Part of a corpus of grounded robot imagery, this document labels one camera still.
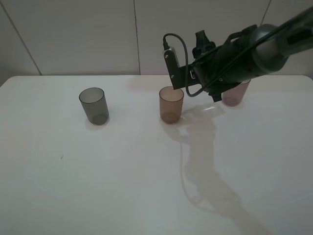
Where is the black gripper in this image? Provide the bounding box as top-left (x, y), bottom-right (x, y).
top-left (189, 30), bottom-right (256, 102)

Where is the black camera cable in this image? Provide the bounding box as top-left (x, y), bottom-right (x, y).
top-left (162, 33), bottom-right (218, 98)

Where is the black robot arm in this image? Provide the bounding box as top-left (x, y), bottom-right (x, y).
top-left (188, 7), bottom-right (313, 102)

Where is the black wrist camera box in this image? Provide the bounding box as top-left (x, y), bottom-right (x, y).
top-left (163, 46), bottom-right (198, 90)

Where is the grey translucent plastic cup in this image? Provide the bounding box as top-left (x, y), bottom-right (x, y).
top-left (79, 87), bottom-right (109, 125)

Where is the pink translucent plastic cup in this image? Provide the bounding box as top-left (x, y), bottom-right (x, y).
top-left (222, 80), bottom-right (251, 107)

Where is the brown translucent plastic cup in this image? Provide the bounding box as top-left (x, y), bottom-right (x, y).
top-left (159, 86), bottom-right (184, 124)

